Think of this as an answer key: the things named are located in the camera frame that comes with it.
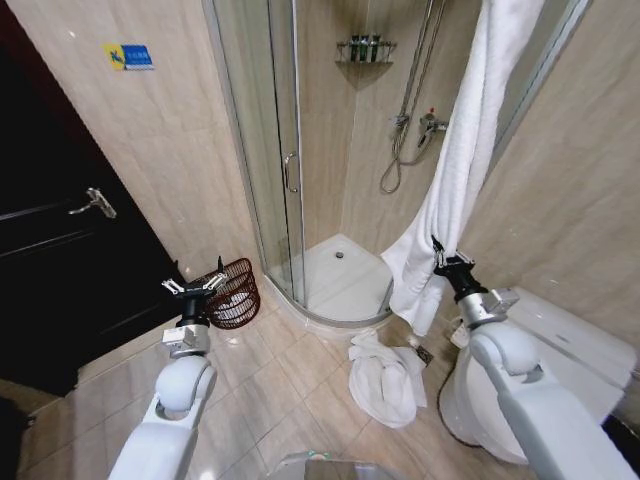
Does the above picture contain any long white towel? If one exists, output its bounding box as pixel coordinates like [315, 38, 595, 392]
[380, 0, 546, 337]

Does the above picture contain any brown wicker hamper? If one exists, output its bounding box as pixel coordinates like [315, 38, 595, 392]
[192, 257, 263, 330]

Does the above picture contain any white cloth inside hamper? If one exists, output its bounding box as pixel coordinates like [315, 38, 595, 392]
[219, 292, 256, 321]

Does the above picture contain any crumpled white towel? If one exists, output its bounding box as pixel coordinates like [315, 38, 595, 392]
[348, 329, 429, 430]

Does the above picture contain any white shower tray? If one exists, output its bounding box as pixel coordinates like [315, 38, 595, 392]
[287, 232, 397, 329]

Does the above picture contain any white toilet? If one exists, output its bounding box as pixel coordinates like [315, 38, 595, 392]
[438, 287, 639, 466]

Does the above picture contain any black door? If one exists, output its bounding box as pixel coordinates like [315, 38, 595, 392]
[0, 0, 189, 399]

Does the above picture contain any chrome shower mixer tap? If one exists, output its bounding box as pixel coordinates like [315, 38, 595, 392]
[416, 106, 451, 149]

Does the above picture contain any curved glass shower door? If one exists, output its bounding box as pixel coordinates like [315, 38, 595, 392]
[202, 0, 309, 307]

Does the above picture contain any fixed glass shower panel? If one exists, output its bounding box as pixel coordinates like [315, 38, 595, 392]
[492, 0, 594, 169]

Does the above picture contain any white robot front shell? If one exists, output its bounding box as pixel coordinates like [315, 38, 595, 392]
[278, 449, 404, 480]

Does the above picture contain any black bin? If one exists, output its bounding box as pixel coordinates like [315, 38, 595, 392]
[601, 408, 640, 472]

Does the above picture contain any white wall water valve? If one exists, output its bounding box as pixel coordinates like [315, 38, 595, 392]
[449, 316, 469, 347]

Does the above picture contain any chrome shower hose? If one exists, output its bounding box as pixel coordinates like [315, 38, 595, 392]
[379, 0, 441, 196]

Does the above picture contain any silver door lever handle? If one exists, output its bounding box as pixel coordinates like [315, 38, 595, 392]
[68, 187, 118, 220]

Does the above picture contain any chrome shower door handle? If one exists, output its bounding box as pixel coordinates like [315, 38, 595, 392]
[283, 151, 300, 194]

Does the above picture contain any chrome shower riser rail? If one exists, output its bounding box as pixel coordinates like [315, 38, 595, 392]
[394, 0, 450, 151]

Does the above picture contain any wire corner shower rack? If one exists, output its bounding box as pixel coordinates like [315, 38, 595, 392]
[335, 40, 398, 67]

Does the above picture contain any blue and yellow wall sign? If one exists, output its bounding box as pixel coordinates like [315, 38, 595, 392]
[101, 43, 156, 73]

